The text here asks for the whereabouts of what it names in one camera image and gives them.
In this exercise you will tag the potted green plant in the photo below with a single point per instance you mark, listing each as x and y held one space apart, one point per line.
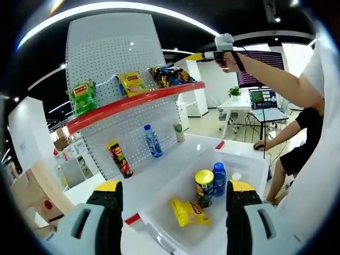
234 91

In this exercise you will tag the white plastic shopping basket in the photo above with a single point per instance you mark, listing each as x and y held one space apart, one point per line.
186 164

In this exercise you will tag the white red snack drink counter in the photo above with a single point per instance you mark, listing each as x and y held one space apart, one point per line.
148 172

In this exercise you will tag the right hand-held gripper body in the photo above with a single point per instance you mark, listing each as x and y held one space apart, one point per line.
224 42

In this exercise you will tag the large dark monitor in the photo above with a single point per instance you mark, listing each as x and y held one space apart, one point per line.
265 69

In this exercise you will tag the white cabinet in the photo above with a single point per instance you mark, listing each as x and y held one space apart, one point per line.
196 98

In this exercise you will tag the red chip can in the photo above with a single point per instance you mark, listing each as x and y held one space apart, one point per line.
120 159

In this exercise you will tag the blue water bottle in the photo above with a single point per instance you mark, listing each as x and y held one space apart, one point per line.
153 143
219 180

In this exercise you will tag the white office chair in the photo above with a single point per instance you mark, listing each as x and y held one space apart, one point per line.
228 119

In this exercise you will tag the white office desk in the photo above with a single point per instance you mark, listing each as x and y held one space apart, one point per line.
233 103

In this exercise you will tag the dark blue chip bag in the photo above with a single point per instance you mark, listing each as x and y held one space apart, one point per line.
180 75

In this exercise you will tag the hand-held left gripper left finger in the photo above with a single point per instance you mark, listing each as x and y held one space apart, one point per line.
77 231

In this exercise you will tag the person's right hand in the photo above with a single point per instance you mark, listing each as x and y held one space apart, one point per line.
230 63

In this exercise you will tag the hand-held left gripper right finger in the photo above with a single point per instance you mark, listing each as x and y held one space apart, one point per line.
265 231

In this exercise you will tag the laptop computer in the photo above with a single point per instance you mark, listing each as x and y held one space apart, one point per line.
265 101

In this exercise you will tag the milky drink bottle green label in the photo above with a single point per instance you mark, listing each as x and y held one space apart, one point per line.
236 176
179 132

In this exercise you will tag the yellow lid chip can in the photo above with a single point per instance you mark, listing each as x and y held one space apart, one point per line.
204 188

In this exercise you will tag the yellow chip bag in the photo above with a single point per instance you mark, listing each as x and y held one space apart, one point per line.
188 212
132 82

